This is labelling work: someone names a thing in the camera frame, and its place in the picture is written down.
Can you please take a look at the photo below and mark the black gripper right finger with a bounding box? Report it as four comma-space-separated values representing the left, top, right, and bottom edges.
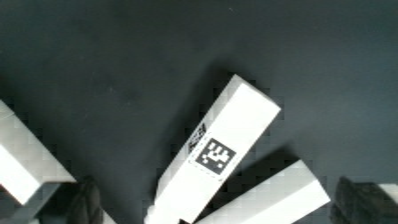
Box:
331, 177, 398, 224

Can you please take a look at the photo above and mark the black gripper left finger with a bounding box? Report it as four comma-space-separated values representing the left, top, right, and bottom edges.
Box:
58, 176, 104, 224

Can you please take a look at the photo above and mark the white desk leg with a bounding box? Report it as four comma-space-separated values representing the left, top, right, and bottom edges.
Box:
196, 160, 331, 224
145, 75, 282, 224

